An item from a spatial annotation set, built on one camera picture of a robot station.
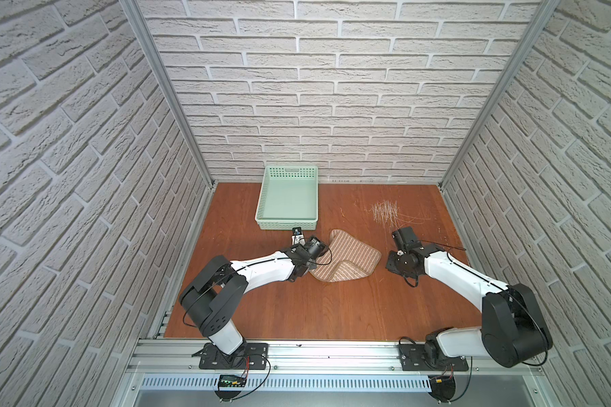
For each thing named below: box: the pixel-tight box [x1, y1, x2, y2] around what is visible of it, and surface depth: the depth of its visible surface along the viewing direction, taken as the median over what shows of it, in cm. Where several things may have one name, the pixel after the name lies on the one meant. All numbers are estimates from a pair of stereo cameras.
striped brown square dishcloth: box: [309, 228, 382, 283], surface depth 95 cm
